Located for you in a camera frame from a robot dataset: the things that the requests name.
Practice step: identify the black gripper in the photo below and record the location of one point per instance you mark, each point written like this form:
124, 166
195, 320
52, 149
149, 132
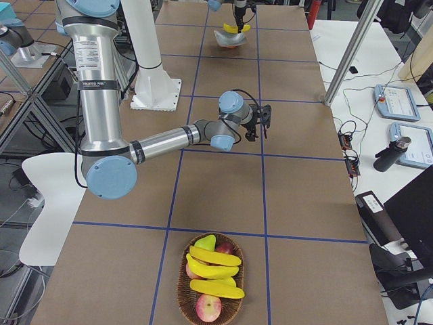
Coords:
252, 124
239, 10

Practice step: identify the yellow banana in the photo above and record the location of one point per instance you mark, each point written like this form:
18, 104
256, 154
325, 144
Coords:
233, 29
216, 289
214, 257
209, 271

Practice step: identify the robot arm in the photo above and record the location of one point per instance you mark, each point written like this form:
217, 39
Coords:
109, 161
215, 5

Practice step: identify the grey square plate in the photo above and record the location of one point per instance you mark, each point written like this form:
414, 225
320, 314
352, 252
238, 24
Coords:
226, 39

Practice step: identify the brown wicker basket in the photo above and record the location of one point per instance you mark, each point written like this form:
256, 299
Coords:
188, 298

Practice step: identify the blue tape line lengthwise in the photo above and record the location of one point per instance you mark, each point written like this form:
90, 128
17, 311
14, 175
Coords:
264, 192

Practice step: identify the blue tape line crosswise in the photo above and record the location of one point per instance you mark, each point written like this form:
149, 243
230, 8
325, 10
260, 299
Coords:
254, 154

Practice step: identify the dark red apple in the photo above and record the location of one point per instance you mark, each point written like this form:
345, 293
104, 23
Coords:
225, 247

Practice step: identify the green pear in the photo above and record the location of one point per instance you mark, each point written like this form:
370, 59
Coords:
207, 243

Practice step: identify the dark grey bottle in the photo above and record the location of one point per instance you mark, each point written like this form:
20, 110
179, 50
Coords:
388, 156

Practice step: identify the teach pendant upper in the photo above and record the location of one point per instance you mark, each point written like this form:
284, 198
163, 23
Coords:
396, 103

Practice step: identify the teach pendant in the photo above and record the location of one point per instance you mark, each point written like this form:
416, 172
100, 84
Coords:
396, 103
419, 153

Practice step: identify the black box with label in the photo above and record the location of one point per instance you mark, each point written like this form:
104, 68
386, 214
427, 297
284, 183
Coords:
376, 219

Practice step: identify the teach pendant lower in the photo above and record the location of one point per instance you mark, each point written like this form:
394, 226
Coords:
419, 153

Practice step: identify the black monitor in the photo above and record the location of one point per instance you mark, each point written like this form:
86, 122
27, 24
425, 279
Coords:
410, 210

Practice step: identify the pink red apple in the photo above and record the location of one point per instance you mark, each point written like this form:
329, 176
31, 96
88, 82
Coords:
208, 308

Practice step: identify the white chair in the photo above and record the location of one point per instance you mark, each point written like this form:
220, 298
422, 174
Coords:
54, 177

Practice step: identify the aluminium frame post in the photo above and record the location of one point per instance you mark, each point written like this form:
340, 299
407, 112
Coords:
361, 30

